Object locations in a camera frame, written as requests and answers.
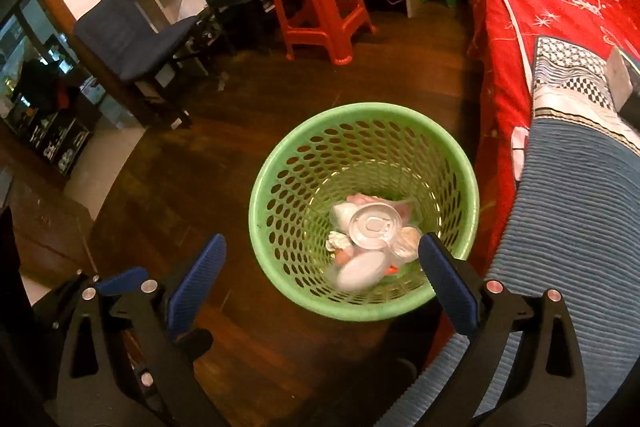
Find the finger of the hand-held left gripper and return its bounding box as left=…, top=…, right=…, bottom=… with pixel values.
left=96, top=266, right=150, bottom=298
left=175, top=328, right=213, bottom=360

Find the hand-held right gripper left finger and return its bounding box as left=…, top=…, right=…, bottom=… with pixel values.
left=56, top=234, right=228, bottom=427

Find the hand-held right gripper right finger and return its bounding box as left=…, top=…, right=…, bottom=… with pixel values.
left=417, top=232, right=588, bottom=427

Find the beige paper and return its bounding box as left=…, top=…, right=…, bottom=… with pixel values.
left=392, top=227, right=423, bottom=260

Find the trash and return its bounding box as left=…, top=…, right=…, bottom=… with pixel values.
left=335, top=249, right=392, bottom=293

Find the silver drink can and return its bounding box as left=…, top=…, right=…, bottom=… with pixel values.
left=348, top=202, right=403, bottom=253

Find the green perforated plastic basket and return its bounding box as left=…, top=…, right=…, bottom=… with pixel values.
left=248, top=103, right=480, bottom=322

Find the white tissue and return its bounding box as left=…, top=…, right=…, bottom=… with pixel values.
left=326, top=231, right=351, bottom=253

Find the white and pink wrapper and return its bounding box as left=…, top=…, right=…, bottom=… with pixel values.
left=347, top=193, right=416, bottom=220

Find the blue ribbed patterned blanket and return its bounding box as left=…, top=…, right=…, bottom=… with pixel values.
left=387, top=34, right=640, bottom=427

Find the dark glass cabinet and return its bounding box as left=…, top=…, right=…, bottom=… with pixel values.
left=0, top=0, right=108, bottom=192

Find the red embroidered bedspread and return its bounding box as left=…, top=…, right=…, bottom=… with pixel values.
left=460, top=0, right=640, bottom=258

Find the black box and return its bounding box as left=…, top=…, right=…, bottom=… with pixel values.
left=617, top=52, right=640, bottom=132

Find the small grey box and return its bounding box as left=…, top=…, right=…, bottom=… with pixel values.
left=605, top=47, right=633, bottom=108

